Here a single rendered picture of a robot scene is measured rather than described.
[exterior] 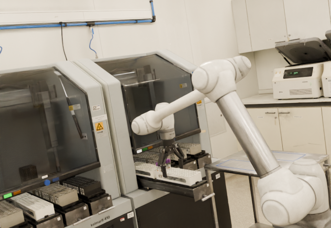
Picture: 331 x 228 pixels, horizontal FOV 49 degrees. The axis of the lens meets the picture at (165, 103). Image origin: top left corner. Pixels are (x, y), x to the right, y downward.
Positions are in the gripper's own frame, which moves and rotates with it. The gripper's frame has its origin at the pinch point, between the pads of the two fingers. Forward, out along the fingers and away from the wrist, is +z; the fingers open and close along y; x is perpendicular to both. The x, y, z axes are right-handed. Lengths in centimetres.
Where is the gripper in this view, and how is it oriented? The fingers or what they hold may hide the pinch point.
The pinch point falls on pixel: (173, 171)
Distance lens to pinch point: 220.1
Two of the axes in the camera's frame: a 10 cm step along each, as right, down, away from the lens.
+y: 7.4, -1.8, 6.4
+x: -6.5, 0.3, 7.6
